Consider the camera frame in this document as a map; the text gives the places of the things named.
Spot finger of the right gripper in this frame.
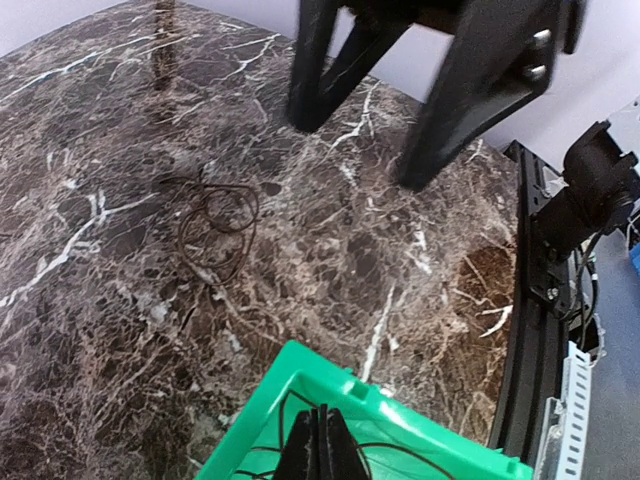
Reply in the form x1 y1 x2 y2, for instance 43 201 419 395
287 0 411 133

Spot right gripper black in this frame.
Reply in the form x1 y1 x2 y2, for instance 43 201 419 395
339 1 585 191

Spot right green plastic bin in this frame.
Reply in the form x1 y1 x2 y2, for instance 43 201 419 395
197 341 533 479

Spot black front rail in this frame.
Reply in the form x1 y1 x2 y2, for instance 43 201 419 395
489 141 580 468

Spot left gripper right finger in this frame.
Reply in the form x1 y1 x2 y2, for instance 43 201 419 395
320 404 367 480

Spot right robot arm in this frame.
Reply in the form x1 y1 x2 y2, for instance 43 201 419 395
287 1 639 257

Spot white slotted cable duct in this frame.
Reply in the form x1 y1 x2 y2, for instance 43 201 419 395
552 341 592 479

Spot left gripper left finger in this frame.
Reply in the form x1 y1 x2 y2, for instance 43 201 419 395
273 408 320 480

